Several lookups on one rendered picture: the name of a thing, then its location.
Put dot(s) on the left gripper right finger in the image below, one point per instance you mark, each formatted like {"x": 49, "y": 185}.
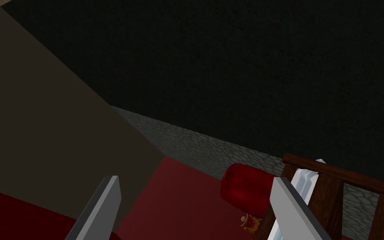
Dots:
{"x": 293, "y": 213}

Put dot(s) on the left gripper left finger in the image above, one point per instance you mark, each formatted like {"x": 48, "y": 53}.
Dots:
{"x": 100, "y": 213}

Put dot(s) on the red cylindrical cushion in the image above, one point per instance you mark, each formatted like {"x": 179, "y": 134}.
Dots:
{"x": 247, "y": 191}

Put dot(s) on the red table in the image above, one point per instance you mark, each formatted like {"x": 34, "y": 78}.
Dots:
{"x": 178, "y": 206}

